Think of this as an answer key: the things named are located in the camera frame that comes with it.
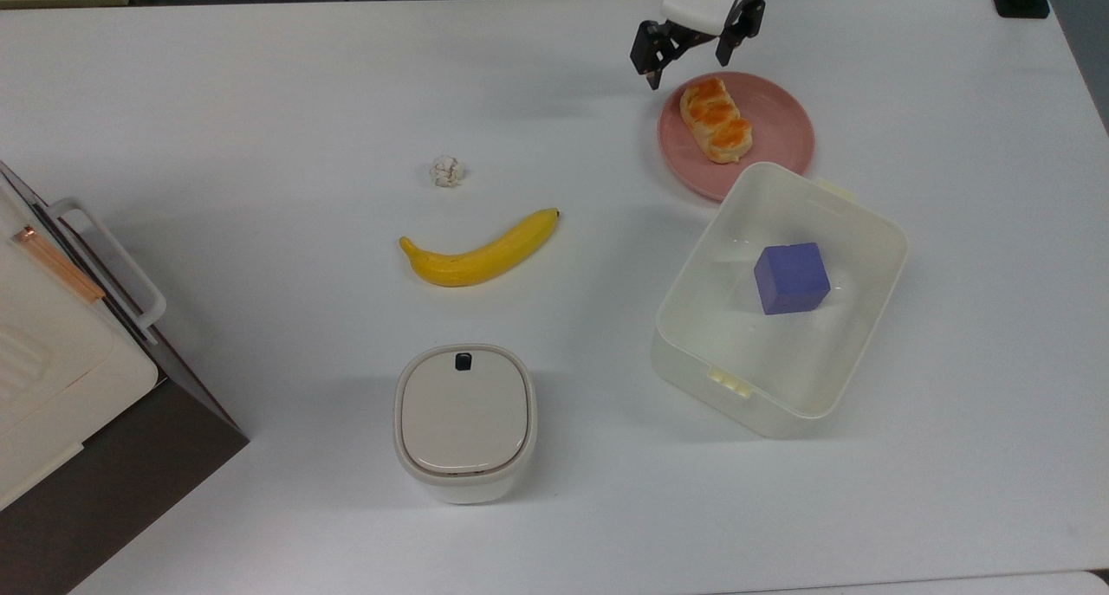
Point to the small cream lidded bin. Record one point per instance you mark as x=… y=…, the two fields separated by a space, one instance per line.
x=463 y=413

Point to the glazed bread loaf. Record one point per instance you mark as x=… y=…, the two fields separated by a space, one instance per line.
x=715 y=119

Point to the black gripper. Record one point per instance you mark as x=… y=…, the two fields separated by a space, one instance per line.
x=696 y=38

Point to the pink plate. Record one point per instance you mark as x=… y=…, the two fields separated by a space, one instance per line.
x=780 y=127

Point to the white plastic storage box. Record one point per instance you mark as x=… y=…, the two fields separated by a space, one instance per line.
x=719 y=344

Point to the cream appliance on box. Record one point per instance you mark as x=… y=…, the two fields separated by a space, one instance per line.
x=52 y=378

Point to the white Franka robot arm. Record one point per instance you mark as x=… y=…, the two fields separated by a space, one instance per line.
x=706 y=2

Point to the yellow banana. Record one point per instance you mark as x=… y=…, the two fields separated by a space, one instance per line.
x=476 y=260

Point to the white oven appliance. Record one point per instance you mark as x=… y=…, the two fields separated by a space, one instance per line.
x=113 y=491

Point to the crumpled white paper ball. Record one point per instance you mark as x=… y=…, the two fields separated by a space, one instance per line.
x=447 y=171

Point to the purple cube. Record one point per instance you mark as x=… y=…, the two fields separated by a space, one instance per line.
x=790 y=279

